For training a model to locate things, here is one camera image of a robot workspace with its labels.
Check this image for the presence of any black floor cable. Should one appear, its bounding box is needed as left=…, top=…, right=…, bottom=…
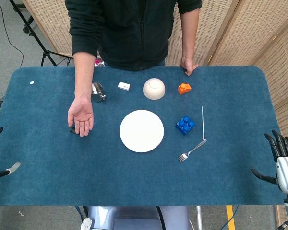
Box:
left=0, top=0, right=24, bottom=68

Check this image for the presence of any blue toy block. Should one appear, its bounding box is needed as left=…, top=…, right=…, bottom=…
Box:
left=175, top=115, right=196, bottom=137

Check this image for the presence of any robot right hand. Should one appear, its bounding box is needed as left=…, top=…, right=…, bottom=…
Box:
left=251, top=130, right=288, bottom=195

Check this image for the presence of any black tripod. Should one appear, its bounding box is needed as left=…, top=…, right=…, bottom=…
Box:
left=9, top=0, right=74, bottom=67

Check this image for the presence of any thin white stick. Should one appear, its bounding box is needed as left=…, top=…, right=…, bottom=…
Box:
left=201, top=106, right=205, bottom=141

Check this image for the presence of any blue table cloth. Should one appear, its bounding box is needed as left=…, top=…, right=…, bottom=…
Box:
left=0, top=66, right=287, bottom=207

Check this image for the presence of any small white box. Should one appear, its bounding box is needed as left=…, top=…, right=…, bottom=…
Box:
left=117, top=81, right=131, bottom=92

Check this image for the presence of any person left hand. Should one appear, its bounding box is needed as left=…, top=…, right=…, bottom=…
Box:
left=180, top=55, right=199, bottom=77

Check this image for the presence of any beige overturned bowl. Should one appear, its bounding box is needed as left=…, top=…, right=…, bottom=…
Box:
left=143, top=78, right=166, bottom=100

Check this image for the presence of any person left forearm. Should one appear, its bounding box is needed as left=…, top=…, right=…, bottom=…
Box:
left=181, top=7, right=197, bottom=58

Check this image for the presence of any person right hand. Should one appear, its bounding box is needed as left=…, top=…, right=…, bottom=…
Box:
left=67, top=95, right=95, bottom=138

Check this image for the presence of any person torso black jacket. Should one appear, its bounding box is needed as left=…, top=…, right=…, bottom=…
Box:
left=65, top=0, right=203, bottom=72

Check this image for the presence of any silver fork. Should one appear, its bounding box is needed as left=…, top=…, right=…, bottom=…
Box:
left=178, top=139, right=207, bottom=162

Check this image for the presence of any perforated wooden screen panel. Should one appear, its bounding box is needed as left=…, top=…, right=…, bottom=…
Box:
left=22, top=0, right=74, bottom=58
left=165, top=0, right=242, bottom=67
left=253, top=23, right=288, bottom=230
left=208, top=0, right=288, bottom=67

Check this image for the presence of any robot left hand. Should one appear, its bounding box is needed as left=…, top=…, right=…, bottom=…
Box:
left=0, top=124, right=22, bottom=183

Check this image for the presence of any stainless steel cup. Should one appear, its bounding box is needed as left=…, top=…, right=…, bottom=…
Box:
left=91, top=82, right=107, bottom=103

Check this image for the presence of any white round plate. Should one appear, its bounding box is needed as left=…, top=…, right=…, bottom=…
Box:
left=119, top=109, right=165, bottom=153

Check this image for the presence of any orange toy block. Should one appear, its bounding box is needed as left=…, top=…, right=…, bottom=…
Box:
left=177, top=83, right=192, bottom=95

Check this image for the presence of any robot torso base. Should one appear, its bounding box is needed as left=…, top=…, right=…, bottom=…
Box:
left=80, top=206, right=192, bottom=230

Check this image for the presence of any yellow floor tape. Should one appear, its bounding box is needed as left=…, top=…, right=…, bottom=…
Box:
left=226, top=205, right=236, bottom=230

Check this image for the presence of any person right forearm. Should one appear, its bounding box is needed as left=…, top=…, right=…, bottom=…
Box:
left=73, top=51, right=96, bottom=98

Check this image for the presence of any metal table leg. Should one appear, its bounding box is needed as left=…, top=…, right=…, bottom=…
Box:
left=196, top=206, right=204, bottom=230

